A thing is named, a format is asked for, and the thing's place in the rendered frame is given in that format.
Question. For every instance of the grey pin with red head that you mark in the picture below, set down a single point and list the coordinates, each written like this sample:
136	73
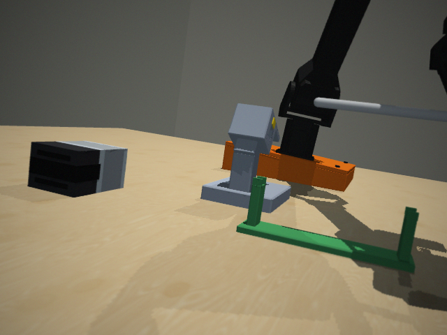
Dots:
390	110

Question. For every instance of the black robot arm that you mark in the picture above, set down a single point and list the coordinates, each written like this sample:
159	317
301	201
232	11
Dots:
318	79

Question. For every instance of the green u-shaped rack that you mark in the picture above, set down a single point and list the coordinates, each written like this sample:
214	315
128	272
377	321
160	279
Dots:
401	259

